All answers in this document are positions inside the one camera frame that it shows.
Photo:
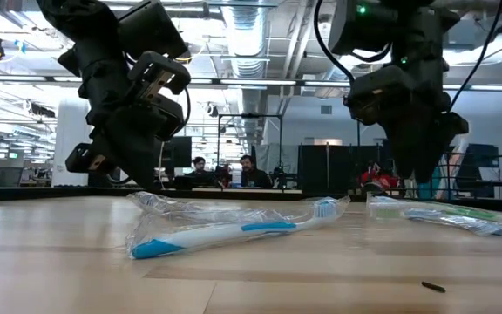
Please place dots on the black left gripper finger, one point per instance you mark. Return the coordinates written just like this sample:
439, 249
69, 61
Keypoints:
131, 165
151, 165

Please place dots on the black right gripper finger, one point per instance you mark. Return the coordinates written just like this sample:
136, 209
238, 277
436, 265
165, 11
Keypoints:
412, 161
434, 159

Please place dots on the orange toothbrush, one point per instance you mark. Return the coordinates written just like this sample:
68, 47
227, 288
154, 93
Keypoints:
449, 174

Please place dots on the green toothbrush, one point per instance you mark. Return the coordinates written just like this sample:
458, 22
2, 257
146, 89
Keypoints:
473, 213

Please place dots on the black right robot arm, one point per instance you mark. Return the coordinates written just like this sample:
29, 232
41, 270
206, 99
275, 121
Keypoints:
416, 43

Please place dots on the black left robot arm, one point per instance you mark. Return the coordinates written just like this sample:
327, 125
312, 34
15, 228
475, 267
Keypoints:
90, 52

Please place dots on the black computer monitor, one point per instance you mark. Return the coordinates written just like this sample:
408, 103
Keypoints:
181, 152

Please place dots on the person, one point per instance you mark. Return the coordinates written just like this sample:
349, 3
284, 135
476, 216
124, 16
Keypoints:
198, 174
377, 179
255, 178

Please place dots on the white square pillar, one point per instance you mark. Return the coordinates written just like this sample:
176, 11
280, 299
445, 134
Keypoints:
63, 122

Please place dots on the red object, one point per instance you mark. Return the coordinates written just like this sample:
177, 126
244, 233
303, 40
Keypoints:
224, 174

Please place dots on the black partition panel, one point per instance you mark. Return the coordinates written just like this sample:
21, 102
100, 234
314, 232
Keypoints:
334, 170

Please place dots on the long ceiling light bar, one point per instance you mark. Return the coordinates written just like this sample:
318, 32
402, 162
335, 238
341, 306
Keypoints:
233, 81

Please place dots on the grey box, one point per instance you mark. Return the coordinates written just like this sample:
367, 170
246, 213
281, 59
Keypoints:
7, 176

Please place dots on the grey cloth cover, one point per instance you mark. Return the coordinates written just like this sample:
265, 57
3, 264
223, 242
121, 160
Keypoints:
277, 154

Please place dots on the small black stick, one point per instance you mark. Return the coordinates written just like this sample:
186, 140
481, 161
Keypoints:
433, 287

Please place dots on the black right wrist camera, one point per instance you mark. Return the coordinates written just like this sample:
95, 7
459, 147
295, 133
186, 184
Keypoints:
456, 124

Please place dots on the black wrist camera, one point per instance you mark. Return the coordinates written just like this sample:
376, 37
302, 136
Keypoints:
456, 124
83, 159

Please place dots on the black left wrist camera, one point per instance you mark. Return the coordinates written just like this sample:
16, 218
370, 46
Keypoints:
83, 159

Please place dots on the black frame stand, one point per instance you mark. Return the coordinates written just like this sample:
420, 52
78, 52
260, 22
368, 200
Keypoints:
251, 116

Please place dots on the silver ribbed duct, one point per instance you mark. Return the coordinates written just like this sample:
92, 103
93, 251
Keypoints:
246, 35

